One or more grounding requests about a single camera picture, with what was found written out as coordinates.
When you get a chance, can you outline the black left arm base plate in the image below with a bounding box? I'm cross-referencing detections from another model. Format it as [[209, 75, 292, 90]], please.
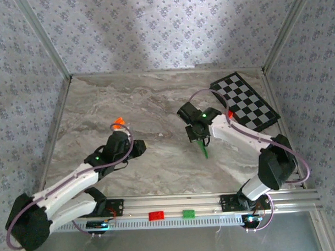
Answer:
[[97, 198, 125, 218]]

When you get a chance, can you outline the red toy brick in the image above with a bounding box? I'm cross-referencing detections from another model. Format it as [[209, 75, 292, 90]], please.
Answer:
[[148, 210, 165, 221]]

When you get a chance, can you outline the black and grey chessboard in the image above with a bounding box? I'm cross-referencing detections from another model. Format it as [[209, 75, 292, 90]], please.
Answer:
[[209, 70, 282, 134]]

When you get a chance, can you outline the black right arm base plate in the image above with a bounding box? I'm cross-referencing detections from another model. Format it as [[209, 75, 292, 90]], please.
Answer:
[[219, 193, 272, 212]]

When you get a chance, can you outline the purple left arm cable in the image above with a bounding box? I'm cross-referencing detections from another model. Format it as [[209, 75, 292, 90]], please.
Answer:
[[2, 123, 138, 250]]

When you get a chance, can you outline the grey slotted cable duct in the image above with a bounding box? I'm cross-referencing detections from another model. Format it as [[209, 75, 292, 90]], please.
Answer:
[[53, 214, 245, 232]]

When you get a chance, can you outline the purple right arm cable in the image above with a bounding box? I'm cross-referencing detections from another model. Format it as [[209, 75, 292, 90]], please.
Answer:
[[188, 85, 312, 236]]

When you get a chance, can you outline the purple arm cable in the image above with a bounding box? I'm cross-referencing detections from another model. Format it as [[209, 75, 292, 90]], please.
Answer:
[[2, 123, 138, 250], [188, 85, 312, 236]]

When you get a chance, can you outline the aluminium table side rail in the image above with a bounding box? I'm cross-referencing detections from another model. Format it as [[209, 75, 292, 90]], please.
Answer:
[[32, 75, 77, 201], [261, 68, 308, 190]]

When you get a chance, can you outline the long aluminium mounting rail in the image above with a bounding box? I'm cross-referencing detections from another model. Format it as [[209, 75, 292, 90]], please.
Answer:
[[23, 188, 323, 222]]

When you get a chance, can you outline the aluminium frame post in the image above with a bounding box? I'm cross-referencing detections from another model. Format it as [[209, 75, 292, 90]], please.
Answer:
[[259, 0, 319, 73], [14, 0, 73, 81]]

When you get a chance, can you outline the orange curved plastic block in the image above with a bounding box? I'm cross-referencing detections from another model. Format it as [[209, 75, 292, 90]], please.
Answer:
[[112, 117, 127, 131]]

